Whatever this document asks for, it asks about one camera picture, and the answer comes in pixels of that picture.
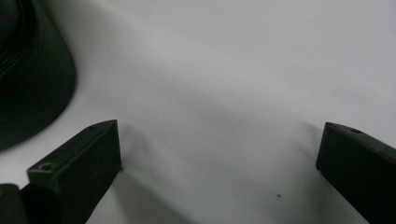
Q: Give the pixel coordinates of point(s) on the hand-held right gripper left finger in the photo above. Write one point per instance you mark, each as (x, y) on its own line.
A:
(77, 168)

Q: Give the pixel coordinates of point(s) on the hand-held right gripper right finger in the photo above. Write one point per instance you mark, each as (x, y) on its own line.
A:
(361, 168)

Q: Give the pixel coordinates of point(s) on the black shoe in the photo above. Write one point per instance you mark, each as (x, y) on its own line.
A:
(28, 77)

